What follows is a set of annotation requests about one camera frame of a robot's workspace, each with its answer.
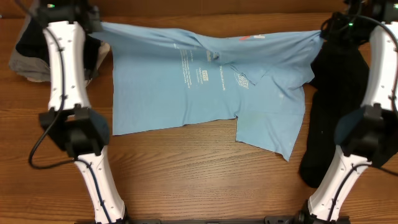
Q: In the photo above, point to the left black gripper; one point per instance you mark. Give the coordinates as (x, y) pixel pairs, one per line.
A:
(96, 14)

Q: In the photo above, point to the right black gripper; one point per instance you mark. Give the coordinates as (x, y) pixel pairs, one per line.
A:
(329, 32)

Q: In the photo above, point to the black garment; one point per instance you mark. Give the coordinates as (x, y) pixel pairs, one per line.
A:
(341, 78)

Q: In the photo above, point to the light blue printed t-shirt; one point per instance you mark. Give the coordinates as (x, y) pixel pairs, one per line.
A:
(167, 78)

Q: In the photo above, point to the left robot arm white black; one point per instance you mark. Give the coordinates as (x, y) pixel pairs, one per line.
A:
(70, 122)

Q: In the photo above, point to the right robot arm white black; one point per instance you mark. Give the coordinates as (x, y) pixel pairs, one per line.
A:
(353, 120)

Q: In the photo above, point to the folded grey garment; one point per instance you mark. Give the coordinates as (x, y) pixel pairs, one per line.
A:
(34, 69)

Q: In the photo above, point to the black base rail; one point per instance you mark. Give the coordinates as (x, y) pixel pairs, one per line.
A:
(217, 221)

